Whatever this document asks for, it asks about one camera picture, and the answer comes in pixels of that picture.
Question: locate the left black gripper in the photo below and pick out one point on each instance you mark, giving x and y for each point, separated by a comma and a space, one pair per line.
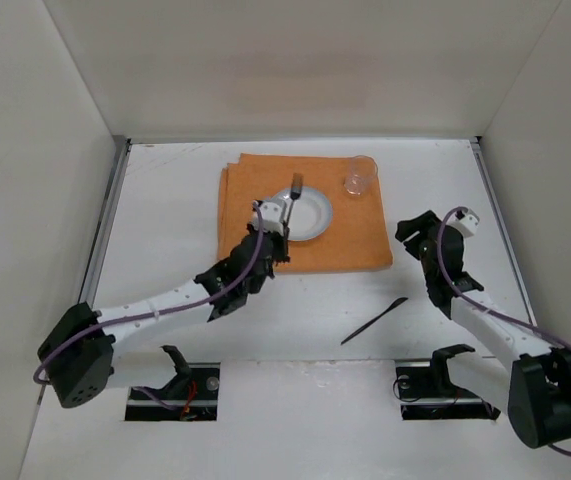
275, 245

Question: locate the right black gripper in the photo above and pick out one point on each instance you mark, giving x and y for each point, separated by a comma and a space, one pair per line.
420, 232

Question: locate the orange cloth napkin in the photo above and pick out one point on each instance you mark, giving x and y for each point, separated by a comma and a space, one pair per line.
357, 237

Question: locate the black knife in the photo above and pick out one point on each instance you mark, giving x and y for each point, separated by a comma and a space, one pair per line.
395, 304

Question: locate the black fork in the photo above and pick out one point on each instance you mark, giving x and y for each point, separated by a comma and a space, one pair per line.
294, 195

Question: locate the clear plastic cup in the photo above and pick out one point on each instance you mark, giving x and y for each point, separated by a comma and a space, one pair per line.
362, 171

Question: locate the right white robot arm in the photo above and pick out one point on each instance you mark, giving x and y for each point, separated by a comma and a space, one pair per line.
528, 377

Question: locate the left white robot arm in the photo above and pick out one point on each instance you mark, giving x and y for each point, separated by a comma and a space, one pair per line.
82, 355

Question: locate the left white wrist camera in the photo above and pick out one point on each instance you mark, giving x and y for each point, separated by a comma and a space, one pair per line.
273, 213

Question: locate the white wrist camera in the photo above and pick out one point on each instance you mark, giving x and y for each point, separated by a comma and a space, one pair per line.
466, 222
273, 213

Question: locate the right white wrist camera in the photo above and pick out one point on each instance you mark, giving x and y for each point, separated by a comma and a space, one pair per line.
466, 222

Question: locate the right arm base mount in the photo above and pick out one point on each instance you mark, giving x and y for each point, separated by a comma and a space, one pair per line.
426, 393

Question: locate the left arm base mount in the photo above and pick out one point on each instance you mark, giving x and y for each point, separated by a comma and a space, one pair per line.
189, 395

